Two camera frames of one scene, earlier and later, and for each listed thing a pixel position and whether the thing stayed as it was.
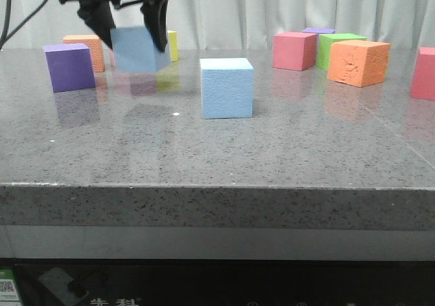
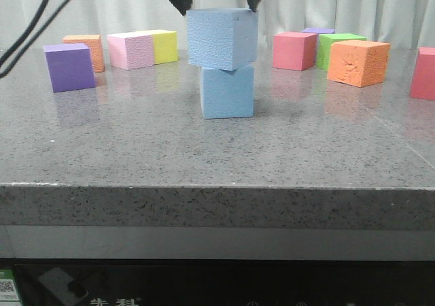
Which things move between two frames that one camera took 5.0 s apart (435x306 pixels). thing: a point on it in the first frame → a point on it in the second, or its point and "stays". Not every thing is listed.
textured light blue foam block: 134,50 → 224,39
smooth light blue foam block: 227,88 stays
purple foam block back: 319,30 stays
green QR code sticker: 9,290 stays
